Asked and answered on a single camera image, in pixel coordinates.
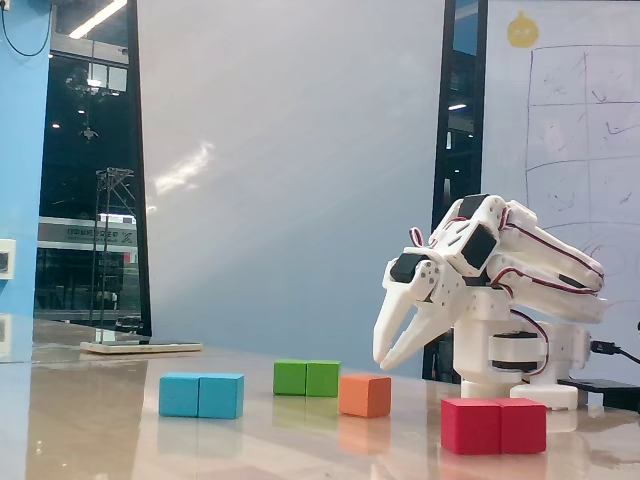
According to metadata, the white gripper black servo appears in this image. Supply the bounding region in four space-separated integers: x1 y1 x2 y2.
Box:
372 246 470 372

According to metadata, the small orange wooden cube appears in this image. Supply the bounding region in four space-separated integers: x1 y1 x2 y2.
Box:
338 373 393 419

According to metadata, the green wooden block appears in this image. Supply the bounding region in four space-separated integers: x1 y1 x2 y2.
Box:
272 359 342 399

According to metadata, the red wooden block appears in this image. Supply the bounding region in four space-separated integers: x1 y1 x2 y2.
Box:
439 397 548 456

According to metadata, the blue wooden block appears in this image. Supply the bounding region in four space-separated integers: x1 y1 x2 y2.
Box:
158 372 245 420

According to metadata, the flat black box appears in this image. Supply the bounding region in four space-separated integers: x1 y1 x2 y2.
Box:
557 378 640 409

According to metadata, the large white board panel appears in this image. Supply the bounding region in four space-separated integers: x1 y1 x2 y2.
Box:
135 0 446 377

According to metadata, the whiteboard with marker drawings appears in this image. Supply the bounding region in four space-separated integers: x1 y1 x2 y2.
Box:
480 0 640 351

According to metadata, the yellow round face sticker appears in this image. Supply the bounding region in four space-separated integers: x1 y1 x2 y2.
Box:
506 10 540 49

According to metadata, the grey sign with lettering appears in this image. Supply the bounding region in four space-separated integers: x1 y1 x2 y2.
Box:
37 222 138 247

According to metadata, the ceiling light strip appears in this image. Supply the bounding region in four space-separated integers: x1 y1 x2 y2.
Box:
68 0 129 40

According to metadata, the black plug with cable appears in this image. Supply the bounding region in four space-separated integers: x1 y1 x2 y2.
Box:
589 340 640 365

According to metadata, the flat wooden base plate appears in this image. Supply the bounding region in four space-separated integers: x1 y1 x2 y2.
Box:
79 340 204 356

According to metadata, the black window frame post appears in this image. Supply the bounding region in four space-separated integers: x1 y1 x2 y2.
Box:
422 0 489 384
126 0 153 337

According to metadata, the white wall socket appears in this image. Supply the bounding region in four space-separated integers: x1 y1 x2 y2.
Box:
0 238 17 280

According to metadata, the thin black hanging cable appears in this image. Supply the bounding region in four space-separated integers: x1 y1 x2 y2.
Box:
0 0 54 58

